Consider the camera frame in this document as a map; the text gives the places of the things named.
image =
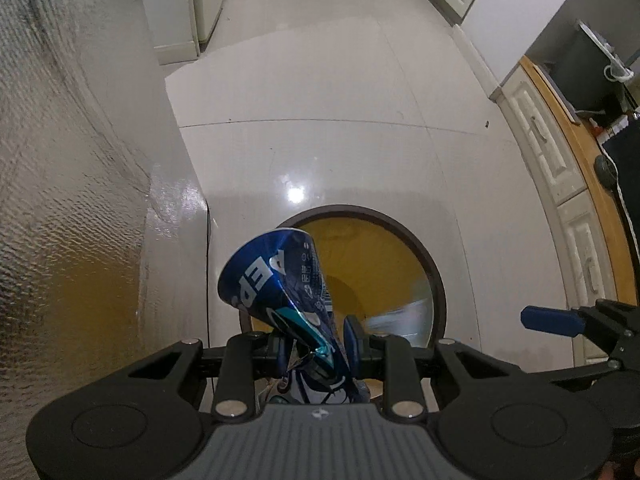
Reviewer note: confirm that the low white cabinet wooden top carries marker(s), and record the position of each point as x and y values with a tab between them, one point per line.
550	160

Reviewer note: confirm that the grey flat bar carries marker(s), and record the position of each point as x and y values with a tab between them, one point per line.
562	95

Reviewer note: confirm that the black television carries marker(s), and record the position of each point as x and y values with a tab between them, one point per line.
627	170

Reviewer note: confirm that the white refrigerator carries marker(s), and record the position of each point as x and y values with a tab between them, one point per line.
205	5

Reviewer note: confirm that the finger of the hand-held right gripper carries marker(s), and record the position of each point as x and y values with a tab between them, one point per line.
550	320

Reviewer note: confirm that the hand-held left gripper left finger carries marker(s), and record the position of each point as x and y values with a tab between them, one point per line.
272	355

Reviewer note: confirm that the table with silver foil cover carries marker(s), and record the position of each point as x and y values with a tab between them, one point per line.
75	210

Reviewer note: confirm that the crushed blue soda can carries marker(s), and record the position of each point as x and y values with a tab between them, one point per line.
260	280

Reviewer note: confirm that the yellow trash bin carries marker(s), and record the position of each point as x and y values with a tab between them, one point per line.
380	260

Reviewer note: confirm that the grey bin with white bag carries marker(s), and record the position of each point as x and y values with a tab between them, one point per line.
580	75

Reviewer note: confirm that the black round object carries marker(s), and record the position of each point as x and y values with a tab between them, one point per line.
605	172

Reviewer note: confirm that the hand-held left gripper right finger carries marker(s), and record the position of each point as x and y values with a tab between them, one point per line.
354	345

